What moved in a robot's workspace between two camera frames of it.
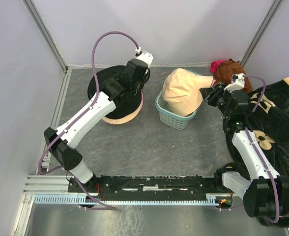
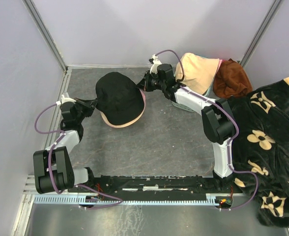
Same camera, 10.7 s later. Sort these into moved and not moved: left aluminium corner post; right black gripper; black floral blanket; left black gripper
Moved: right black gripper; left black gripper
Not moved: black floral blanket; left aluminium corner post
